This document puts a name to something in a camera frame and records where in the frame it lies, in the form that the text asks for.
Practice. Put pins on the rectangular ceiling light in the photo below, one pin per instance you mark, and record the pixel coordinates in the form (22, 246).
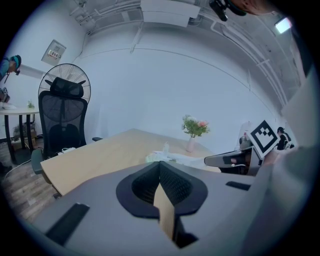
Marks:
(283, 25)

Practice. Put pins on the black head camera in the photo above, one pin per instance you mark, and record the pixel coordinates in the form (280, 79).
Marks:
(220, 8)

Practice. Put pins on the cardboard boxes under table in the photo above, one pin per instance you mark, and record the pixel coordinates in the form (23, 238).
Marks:
(23, 135)

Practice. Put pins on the pale green wet wipe pack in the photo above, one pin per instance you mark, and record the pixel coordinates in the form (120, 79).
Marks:
(151, 158)

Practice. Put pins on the round white table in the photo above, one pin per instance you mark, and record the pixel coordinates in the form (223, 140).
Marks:
(15, 112)

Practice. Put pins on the white ceiling air conditioner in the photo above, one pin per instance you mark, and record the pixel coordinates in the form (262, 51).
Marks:
(167, 12)

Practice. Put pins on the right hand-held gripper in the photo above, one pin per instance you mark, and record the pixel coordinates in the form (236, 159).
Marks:
(263, 136)

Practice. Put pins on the small green potted plant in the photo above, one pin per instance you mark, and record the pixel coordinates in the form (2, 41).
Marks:
(30, 104)

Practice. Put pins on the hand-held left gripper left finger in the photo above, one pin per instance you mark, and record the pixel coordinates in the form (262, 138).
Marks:
(100, 212)

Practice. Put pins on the grey wall electrical panel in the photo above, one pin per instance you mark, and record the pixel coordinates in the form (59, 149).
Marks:
(53, 51)

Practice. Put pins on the pink vase with flowers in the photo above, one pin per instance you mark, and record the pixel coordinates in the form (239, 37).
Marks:
(193, 132)

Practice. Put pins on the black standing fan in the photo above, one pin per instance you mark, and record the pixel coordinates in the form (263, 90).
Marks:
(67, 72)

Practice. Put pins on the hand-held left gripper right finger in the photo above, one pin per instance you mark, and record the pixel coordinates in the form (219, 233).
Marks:
(215, 200)

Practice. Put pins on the person's grey top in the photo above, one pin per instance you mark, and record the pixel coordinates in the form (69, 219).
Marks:
(295, 187)

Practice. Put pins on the white wet wipe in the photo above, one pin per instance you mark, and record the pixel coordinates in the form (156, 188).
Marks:
(180, 156)

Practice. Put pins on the person's head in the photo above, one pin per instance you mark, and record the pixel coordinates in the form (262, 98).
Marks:
(252, 6)

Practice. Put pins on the black mesh office chair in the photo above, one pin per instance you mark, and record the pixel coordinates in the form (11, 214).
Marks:
(62, 117)

